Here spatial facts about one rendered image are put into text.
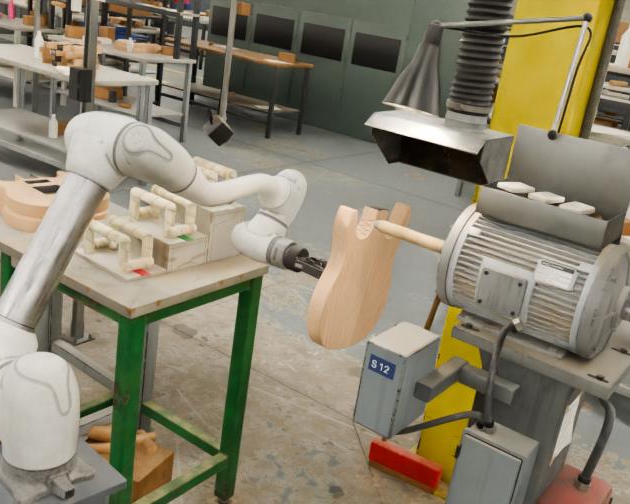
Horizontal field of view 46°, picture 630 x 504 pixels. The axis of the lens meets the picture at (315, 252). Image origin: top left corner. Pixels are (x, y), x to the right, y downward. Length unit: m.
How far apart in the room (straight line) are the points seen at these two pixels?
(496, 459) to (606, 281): 0.45
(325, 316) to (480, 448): 0.51
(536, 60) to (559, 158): 0.90
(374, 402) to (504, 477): 0.33
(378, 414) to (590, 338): 0.46
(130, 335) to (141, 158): 0.57
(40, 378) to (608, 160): 1.29
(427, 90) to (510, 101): 1.01
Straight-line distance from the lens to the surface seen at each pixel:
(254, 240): 2.18
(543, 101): 2.64
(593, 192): 1.77
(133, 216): 2.41
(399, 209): 2.13
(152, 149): 1.72
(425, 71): 1.71
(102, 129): 1.83
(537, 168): 1.80
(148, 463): 2.82
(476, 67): 1.81
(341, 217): 1.88
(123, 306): 2.06
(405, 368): 1.56
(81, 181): 1.83
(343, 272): 1.92
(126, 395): 2.18
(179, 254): 2.29
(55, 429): 1.69
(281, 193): 2.17
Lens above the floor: 1.79
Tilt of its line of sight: 19 degrees down
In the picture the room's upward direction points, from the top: 9 degrees clockwise
